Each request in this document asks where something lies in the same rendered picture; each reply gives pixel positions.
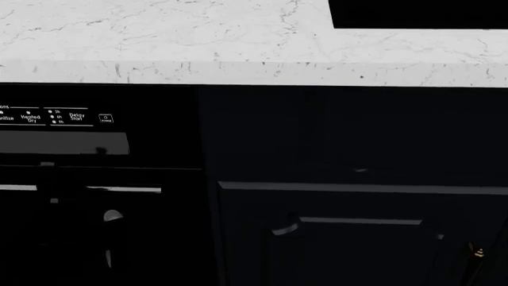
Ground dark brass-tipped cabinet handle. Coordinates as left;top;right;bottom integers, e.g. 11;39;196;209
466;240;487;259

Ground dark cabinet drawer front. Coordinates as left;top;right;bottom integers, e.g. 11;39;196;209
197;85;508;188

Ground black inset cooktop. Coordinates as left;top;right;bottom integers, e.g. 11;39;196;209
328;0;508;30

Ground black dishwasher with control panel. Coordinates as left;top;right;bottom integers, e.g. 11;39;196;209
0;83;217;286

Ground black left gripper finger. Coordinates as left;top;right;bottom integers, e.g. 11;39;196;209
38;160;56;185
60;162;80;185

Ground grey dishwasher door handle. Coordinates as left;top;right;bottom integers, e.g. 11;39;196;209
0;130;131;156

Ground dark panelled cabinet door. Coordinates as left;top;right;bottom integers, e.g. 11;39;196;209
216;180;508;286

